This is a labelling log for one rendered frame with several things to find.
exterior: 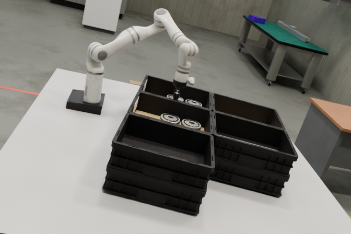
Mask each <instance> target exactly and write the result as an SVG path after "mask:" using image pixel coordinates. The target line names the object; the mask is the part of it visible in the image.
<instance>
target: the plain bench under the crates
mask: <svg viewBox="0 0 351 234"><path fill-rule="evenodd" d="M85 84H86V74H82V73H77V72H72V71H67V70H64V69H59V68H57V69H56V71H55V72H54V73H53V75H52V76H51V78H50V79H49V81H48V82H47V84H46V85H45V86H44V88H43V89H42V91H41V92H40V94H39V95H38V96H37V98H36V100H35V101H34V103H33V104H32V105H31V107H30V108H29V110H28V111H27V113H26V114H25V116H24V117H23V118H22V120H21V121H20V123H19V124H18V126H17V127H16V128H15V130H14V131H13V133H12V134H11V136H10V137H9V139H8V140H7V142H6V143H5V145H4V146H3V148H2V149H1V150H0V234H351V219H350V217H349V216H348V215H347V214H346V212H345V211H344V210H343V208H342V207H341V205H340V204H339V203H338V201H337V200H336V199H335V197H334V196H333V195H332V193H331V192H330V191H329V190H328V188H327V187H326V186H325V184H324V183H323V182H322V180H321V179H320V178H319V176H318V175H317V174H316V172H315V171H314V170H313V169H312V167H311V166H310V165H309V163H308V162H307V161H306V159H305V158H304V156H303V155H302V154H301V152H300V151H299V150H298V148H297V147H296V146H295V144H294V143H293V142H292V144H293V146H294V148H295V150H296V152H297V154H298V156H299V157H298V159H297V161H294V162H293V164H292V166H293V168H291V169H290V172H289V174H290V178H289V180H288V182H285V183H284V186H285V187H284V188H282V190H281V193H282V196H274V195H270V194H266V193H262V192H259V191H255V190H250V189H247V188H243V187H240V186H236V185H232V184H229V183H224V182H221V181H217V180H213V179H209V181H208V183H207V192H206V195H205V197H203V198H202V203H201V205H200V212H199V214H197V215H195V214H190V213H187V212H183V211H180V210H176V209H172V208H168V207H164V206H160V205H156V204H153V203H149V202H144V201H141V200H137V199H134V198H130V197H126V196H122V195H118V194H114V193H111V192H107V191H104V190H103V189H102V187H103V184H104V182H105V177H106V175H107V172H106V167H107V164H108V161H109V159H110V156H111V155H110V154H111V152H112V147H111V144H112V140H113V138H114V136H115V134H116V132H117V130H118V128H119V126H120V124H121V122H122V121H123V119H124V117H125V115H126V113H127V111H128V109H129V107H130V105H131V103H132V101H133V99H134V97H135V95H136V94H137V92H138V90H139V88H140V86H138V85H133V84H128V83H124V82H120V81H116V80H110V79H106V78H104V79H103V83H102V92H101V93H104V94H105V97H104V102H103V106H102V110H101V114H100V115H97V114H92V113H87V112H81V111H76V110H71V109H66V103H67V100H68V98H69V96H70V94H71V92H72V90H73V89H77V90H85Z"/></svg>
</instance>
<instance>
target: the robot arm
mask: <svg viewBox="0 0 351 234"><path fill-rule="evenodd" d="M154 22H155V23H154V24H152V25H150V26H148V27H141V26H132V27H130V28H128V29H126V30H124V31H122V32H121V33H120V34H119V35H118V37H117V38H116V39H115V40H114V41H112V42H110V43H108V44H106V45H102V44H100V43H99V42H93V43H91V44H90V45H89V47H88V50H87V59H86V65H87V75H86V84H85V91H84V99H83V101H84V102H87V103H93V104H95V103H99V102H100V100H101V92H102V83H103V75H104V67H103V64H102V62H104V61H106V60H107V59H109V58H110V57H112V56H113V55H115V54H117V53H118V52H120V51H122V50H124V49H126V48H128V47H129V46H131V45H133V44H135V43H138V42H139V41H141V40H143V39H145V38H147V37H149V36H152V35H153V34H156V33H159V32H162V31H164V30H167V32H168V34H169V37H170V38H171V40H172V41H173V42H174V44H175V45H176V46H177V47H179V62H178V67H177V70H176V72H175V75H174V79H173V83H172V84H173V85H174V86H176V87H175V88H174V94H173V99H175V100H178V99H179V96H180V93H181V90H182V89H181V88H185V87H186V84H187V83H188V84H189V85H191V86H193V85H194V81H195V79H194V77H189V72H190V69H191V62H189V61H187V60H186V58H187V57H195V56H197V55H198V47H197V45H196V44H195V43H194V42H193V41H191V40H190V39H188V38H187V37H186V36H185V35H184V34H183V33H182V32H181V31H180V29H179V28H178V27H177V25H176V24H175V22H174V21H173V19H172V17H171V16H170V14H169V12H168V11H167V10H166V9H163V8H161V9H158V10H156V11H155V12H154Z"/></svg>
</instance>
